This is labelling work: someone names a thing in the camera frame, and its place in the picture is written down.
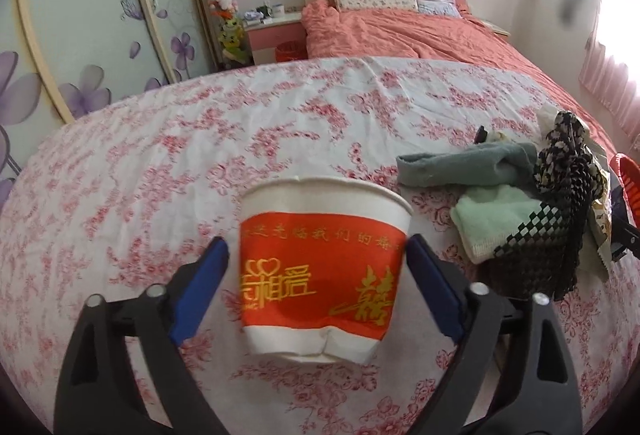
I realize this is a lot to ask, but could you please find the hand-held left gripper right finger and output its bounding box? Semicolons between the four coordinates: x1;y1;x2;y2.
406;234;583;435

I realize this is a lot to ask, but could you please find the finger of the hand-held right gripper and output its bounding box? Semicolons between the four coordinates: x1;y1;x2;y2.
611;187;640;261

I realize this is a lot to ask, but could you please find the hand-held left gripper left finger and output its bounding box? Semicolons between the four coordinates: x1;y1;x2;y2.
54;236;231;435

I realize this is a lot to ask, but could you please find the orange plastic basket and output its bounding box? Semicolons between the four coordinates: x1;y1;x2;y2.
611;153;640;221

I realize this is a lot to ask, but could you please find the red and white paper cup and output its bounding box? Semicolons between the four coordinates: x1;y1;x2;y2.
238;176;415;365

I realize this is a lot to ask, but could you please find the cream patterned wrapper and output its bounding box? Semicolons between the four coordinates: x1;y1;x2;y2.
589;150;626;266

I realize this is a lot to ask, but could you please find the light green towel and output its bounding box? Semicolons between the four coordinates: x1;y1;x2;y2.
450;185;543;265

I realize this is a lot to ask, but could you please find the black and white patterned cloth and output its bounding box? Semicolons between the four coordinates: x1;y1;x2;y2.
532;111;608;301

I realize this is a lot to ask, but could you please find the grey-green towel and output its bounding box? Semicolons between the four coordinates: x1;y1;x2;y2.
396;142;538;188

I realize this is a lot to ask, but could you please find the red floral white tablecloth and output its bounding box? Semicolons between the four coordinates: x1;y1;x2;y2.
0;56;621;435

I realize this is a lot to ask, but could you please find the pink curtain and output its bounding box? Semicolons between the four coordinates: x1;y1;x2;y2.
577;0;640;136

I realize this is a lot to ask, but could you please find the bed with coral duvet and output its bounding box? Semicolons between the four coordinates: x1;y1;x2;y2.
302;0;616;150

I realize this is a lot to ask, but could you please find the red mesh bin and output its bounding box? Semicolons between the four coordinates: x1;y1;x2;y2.
275;42;307;62

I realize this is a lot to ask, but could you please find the plush toy display case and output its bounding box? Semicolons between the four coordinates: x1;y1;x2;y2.
197;0;252;68

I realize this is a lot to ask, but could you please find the floral sliding door wardrobe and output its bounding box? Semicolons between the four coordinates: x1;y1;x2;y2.
0;0;216;196

